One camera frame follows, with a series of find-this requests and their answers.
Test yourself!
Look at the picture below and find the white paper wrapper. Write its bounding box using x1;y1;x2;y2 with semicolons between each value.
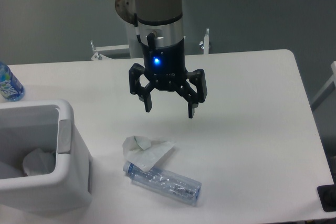
122;135;175;172

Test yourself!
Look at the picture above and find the blue labelled water bottle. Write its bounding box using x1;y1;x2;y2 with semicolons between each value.
1;62;25;102

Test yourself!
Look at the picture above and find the black device at table edge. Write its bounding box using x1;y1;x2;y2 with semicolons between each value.
317;184;335;212

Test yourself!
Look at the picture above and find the white frame at right edge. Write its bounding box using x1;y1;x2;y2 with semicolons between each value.
310;61;335;111

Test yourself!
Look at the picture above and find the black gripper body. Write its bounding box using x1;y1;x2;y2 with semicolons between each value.
142;37;186;91

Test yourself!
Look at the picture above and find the crumpled white paper in bin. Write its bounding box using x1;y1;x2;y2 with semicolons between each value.
22;148;56;176

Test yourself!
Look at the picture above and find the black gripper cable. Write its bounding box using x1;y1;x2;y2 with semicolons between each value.
132;13;156;54

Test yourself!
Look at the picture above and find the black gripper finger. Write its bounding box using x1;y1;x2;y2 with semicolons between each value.
175;69;207;119
129;63;156;113

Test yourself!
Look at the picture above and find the crushed clear plastic bottle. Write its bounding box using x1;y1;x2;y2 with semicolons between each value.
123;161;202;205

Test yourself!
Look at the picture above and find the white plastic trash can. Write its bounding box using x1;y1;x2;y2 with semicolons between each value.
1;100;92;212

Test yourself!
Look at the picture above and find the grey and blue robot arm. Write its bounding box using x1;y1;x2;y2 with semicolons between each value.
129;0;207;118

